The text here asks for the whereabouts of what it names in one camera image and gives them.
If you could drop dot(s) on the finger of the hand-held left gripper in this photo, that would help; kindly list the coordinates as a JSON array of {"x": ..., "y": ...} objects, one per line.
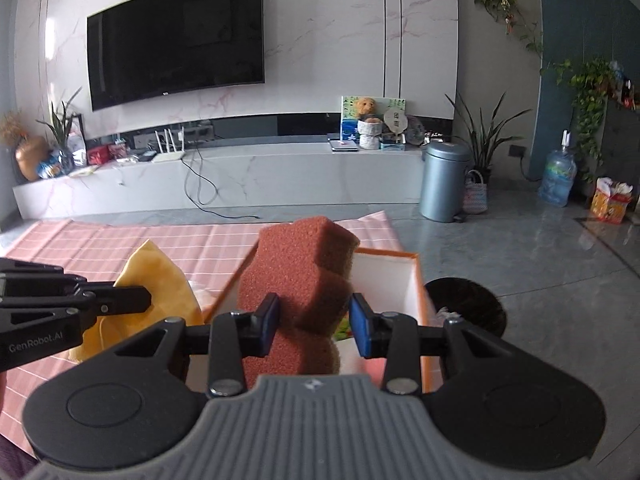
[
  {"x": 120, "y": 299},
  {"x": 35, "y": 267}
]

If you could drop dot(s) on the teddy bear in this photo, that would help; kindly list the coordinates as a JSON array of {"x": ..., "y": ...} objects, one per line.
[{"x": 369, "y": 115}]

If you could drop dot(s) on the decorative plate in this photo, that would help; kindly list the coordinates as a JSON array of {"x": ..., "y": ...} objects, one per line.
[{"x": 415, "y": 130}]

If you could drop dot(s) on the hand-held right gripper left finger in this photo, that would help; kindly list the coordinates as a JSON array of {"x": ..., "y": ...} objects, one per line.
[{"x": 268, "y": 322}]

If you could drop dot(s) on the red box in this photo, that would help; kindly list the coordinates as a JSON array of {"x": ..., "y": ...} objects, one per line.
[{"x": 99, "y": 155}]

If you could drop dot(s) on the brown sponge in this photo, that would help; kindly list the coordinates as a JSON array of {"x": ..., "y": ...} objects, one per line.
[{"x": 300, "y": 270}]

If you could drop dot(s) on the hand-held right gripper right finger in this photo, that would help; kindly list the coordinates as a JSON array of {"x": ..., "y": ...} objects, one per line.
[{"x": 359, "y": 327}]

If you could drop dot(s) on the white router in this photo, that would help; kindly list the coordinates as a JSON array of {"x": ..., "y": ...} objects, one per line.
[{"x": 167, "y": 155}]

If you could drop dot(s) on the yellow cloth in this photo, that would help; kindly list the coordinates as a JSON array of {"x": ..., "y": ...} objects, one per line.
[{"x": 150, "y": 275}]

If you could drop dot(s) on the woven basket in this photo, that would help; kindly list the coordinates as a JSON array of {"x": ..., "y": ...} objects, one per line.
[{"x": 475, "y": 195}]

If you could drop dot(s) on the green plant in glass vase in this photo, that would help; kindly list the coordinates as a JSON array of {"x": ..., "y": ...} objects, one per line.
[{"x": 62, "y": 135}]

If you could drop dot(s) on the orange storage box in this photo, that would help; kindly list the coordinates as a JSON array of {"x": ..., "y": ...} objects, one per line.
[{"x": 380, "y": 265}]

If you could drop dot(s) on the blue-grey trash can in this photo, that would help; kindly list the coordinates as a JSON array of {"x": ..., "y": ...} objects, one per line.
[{"x": 444, "y": 182}]

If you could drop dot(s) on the black television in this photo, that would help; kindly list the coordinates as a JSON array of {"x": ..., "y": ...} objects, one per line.
[{"x": 175, "y": 40}]

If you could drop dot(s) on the blue water bottle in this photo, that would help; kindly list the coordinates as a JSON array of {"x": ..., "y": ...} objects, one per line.
[{"x": 557, "y": 175}]

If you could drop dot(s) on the black round fuzzy object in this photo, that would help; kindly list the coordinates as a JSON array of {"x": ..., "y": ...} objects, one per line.
[{"x": 470, "y": 305}]

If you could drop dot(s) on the pink checkered blanket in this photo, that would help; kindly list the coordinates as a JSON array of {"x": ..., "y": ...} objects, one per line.
[{"x": 75, "y": 240}]

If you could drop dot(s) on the orange gift bag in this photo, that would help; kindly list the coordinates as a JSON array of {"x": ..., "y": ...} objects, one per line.
[{"x": 610, "y": 202}]

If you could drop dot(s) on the trailing vine plant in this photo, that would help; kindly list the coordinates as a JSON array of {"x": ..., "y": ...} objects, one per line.
[{"x": 505, "y": 7}]

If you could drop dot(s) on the dried flowers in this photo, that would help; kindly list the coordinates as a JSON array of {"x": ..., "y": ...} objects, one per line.
[{"x": 12, "y": 127}]

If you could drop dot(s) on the white marble TV console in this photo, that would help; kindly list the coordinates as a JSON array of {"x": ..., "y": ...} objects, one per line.
[{"x": 280, "y": 175}]

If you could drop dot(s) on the grey laptop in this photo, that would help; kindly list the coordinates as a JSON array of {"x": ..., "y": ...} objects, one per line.
[{"x": 344, "y": 145}]

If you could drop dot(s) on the round paper fan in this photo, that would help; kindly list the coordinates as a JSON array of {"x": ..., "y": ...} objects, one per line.
[{"x": 395, "y": 121}]

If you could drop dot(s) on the hanging pothos plant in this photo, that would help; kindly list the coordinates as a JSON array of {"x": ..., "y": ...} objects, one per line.
[{"x": 592, "y": 95}]

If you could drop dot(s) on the potted long-leaf plant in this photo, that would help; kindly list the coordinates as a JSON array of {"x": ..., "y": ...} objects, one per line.
[{"x": 482, "y": 130}]

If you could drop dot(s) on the brown ceramic vase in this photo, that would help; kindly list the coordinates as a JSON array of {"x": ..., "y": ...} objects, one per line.
[{"x": 31, "y": 160}]

